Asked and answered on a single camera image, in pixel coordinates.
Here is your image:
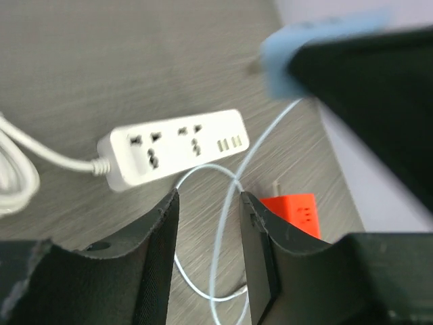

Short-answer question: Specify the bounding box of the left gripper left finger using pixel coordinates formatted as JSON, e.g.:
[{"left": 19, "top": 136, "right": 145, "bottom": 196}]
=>
[{"left": 1, "top": 190, "right": 179, "bottom": 324}]

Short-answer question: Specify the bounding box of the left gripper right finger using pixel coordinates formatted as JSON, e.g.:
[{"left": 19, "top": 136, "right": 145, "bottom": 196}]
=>
[{"left": 240, "top": 192, "right": 432, "bottom": 324}]

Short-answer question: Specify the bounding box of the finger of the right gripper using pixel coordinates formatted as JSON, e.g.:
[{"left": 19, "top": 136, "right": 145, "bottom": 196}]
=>
[{"left": 287, "top": 26, "right": 432, "bottom": 220}]

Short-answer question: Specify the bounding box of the red cube socket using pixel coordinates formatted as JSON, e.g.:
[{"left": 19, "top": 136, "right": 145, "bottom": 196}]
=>
[{"left": 260, "top": 181, "right": 321, "bottom": 239}]

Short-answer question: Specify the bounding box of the light blue charger plug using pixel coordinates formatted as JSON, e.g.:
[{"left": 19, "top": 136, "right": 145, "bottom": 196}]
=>
[{"left": 250, "top": 7, "right": 391, "bottom": 100}]

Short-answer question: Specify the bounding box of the white power strip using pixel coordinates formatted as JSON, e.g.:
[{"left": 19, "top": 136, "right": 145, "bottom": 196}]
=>
[{"left": 1, "top": 109, "right": 250, "bottom": 216}]

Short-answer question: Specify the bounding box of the white usb cable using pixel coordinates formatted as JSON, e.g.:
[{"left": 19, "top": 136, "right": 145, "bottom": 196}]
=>
[{"left": 174, "top": 97, "right": 304, "bottom": 325}]

